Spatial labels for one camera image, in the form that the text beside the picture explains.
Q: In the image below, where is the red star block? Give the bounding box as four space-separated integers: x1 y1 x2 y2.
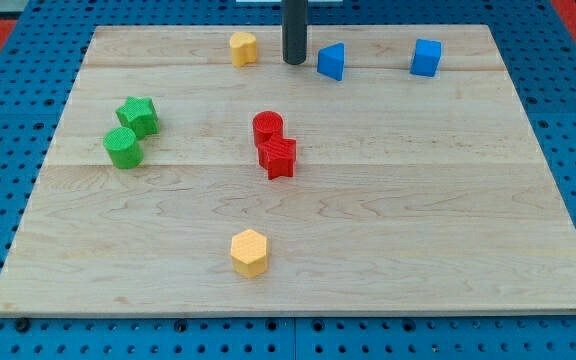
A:
257 134 297 180

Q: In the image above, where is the green cylinder block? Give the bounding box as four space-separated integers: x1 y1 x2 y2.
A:
103 127 143 169

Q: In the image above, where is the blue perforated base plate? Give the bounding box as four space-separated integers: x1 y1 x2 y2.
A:
0 0 576 359

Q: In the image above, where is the blue triangle block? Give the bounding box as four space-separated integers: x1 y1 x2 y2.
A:
317 43 345 81

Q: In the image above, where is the green star block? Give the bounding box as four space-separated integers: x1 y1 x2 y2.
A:
115 96 159 140

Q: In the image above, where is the yellow hexagon block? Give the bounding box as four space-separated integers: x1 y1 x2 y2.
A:
230 229 269 279

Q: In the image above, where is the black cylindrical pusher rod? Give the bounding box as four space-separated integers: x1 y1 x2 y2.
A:
281 0 308 65

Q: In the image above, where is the blue cube block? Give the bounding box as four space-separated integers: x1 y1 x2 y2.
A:
410 39 442 77

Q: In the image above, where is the red cylinder block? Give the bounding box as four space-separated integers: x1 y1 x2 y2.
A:
252 110 284 147

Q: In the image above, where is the yellow heart block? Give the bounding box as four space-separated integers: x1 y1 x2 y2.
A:
229 32 258 67

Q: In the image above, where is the light wooden board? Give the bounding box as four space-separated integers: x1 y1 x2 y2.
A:
0 25 576 318

